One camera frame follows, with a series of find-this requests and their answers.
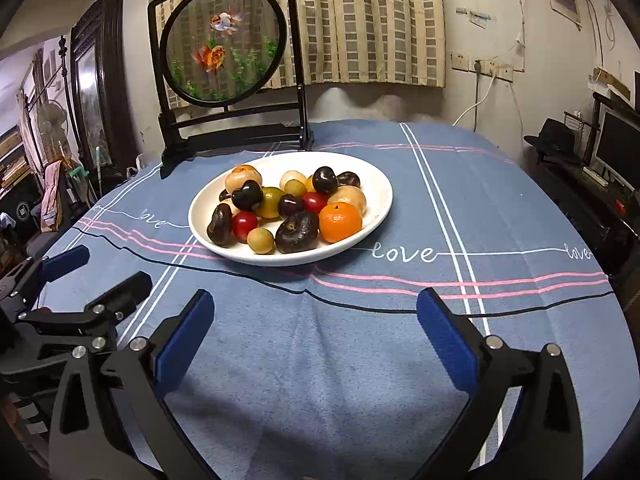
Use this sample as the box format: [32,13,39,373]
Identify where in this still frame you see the large orange tangerine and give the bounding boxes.
[318,202,363,244]

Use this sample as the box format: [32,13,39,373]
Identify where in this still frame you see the dark wooden framed mirror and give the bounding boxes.
[70,0,138,176]

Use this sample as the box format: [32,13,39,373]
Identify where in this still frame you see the pink cloth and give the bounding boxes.
[40,160,68,233]

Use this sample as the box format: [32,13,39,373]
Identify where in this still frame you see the large dark water chestnut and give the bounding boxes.
[274,211,320,254]

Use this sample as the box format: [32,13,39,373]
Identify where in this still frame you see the wide white wall socket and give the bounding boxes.
[472,58,514,81]

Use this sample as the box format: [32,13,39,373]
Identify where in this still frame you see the black computer monitor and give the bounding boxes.
[590,105,640,191]

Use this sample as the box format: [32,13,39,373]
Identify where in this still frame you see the wooden shelf with boxes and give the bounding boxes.
[0,125,36,196]

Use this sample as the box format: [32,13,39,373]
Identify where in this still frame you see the blue striped tablecloth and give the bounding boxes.
[30,120,628,480]

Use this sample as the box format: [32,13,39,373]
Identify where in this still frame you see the white standing fan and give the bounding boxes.
[36,101,68,161]

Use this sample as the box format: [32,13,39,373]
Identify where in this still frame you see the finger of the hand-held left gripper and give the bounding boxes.
[0,246,91,311]
[20,271,152,356]

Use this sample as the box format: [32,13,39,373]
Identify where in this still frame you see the white oval plate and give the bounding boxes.
[188,151,394,267]

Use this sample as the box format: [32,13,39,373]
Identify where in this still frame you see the white power cable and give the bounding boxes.
[452,75,496,126]

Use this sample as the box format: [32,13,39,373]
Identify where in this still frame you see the round painted screen black frame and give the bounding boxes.
[147,0,316,181]

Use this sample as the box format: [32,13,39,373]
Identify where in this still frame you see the dark wooden desk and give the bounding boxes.
[525,157,640,291]

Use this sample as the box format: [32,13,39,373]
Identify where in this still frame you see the red cherry tomato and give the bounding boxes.
[302,191,329,214]
[231,211,259,242]

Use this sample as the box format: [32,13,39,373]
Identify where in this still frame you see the cardboard box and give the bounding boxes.
[592,67,632,101]

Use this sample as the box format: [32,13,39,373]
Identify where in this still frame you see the orange green kumquat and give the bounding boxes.
[256,186,285,219]

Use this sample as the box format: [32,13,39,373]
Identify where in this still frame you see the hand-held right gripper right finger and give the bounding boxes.
[415,287,586,480]

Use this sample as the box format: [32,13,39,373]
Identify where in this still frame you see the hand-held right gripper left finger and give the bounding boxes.
[47,289,216,480]

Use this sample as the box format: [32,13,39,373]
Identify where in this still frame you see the beige checkered curtain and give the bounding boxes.
[149,0,446,88]

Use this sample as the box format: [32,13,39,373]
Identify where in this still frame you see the black hat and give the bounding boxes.
[523,118,581,158]

